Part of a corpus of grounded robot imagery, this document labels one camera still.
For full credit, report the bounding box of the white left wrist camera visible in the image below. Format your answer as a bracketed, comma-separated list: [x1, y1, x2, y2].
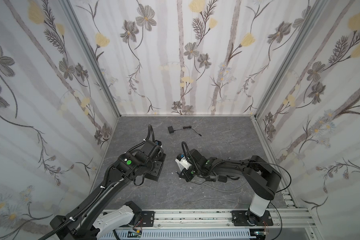
[155, 140, 163, 148]

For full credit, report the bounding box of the black power adapter with cable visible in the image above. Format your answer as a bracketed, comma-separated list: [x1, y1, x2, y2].
[193, 176, 228, 185]

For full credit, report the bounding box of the white slotted cable duct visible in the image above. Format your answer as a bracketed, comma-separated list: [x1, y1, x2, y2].
[100, 229, 256, 240]

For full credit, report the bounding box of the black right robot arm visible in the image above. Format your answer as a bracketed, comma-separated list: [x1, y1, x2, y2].
[175, 149, 282, 226]

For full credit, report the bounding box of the aluminium mounting rail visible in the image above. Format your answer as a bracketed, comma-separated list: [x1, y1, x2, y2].
[68, 208, 319, 230]

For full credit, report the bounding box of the far black power adapter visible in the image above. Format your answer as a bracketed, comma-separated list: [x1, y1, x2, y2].
[168, 126, 202, 137]

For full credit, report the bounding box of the grey ethernet cable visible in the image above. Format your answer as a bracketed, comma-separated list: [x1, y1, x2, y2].
[184, 181, 250, 205]

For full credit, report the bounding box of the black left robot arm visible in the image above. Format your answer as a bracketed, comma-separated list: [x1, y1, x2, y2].
[42, 125, 166, 240]

